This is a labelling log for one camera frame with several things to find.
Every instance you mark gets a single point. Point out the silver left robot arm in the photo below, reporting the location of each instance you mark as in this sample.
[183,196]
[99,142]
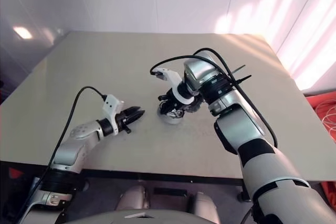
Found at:
[71,148]

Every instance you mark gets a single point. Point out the small red object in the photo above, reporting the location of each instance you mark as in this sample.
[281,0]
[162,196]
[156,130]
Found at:
[15,174]

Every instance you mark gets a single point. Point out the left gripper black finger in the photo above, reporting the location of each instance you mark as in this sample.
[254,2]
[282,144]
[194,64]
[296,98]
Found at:
[136,117]
[133,111]

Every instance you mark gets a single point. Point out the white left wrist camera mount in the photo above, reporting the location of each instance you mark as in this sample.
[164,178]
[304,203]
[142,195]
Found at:
[111,104]

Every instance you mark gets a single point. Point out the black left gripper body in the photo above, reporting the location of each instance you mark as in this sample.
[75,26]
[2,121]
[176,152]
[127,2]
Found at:
[123,122]

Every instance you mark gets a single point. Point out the black rectangular block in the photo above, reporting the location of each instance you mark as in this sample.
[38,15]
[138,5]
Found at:
[168,192]

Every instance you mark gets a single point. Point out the large red object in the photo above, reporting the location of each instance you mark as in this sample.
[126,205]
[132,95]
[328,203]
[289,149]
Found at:
[313,106]

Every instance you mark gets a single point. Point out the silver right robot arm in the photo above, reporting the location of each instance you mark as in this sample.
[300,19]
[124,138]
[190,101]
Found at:
[249,129]

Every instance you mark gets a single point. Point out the black metal table frame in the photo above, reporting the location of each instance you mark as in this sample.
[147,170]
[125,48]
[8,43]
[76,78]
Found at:
[157,178]

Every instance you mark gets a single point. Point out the beige rounded robot knee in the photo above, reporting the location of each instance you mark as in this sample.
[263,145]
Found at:
[206,205]
[134,197]

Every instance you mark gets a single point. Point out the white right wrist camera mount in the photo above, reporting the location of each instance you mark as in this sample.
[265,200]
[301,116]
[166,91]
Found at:
[172,75]

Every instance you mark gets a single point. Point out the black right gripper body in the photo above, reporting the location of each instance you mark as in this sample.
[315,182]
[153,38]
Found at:
[173,98]

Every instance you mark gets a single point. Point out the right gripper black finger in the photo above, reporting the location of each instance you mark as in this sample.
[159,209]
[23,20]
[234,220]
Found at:
[177,113]
[163,104]

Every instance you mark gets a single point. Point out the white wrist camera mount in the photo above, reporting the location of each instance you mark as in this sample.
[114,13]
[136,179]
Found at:
[111,104]
[172,75]

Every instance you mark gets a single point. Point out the grey robot torso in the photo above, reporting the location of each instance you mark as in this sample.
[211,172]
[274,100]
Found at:
[157,218]

